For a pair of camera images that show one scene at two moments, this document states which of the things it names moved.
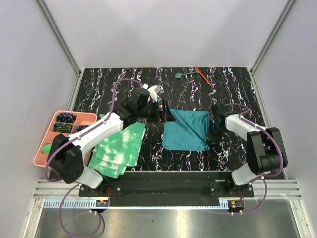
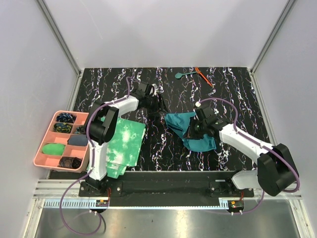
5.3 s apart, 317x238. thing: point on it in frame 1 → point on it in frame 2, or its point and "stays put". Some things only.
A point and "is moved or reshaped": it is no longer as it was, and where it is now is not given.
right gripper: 211,139 → 191,134
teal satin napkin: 188,132 is moved or reshaped
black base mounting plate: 169,185 stays put
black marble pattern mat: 104,91 stays put
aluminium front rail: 65,194 stays put
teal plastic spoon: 179,75 stays put
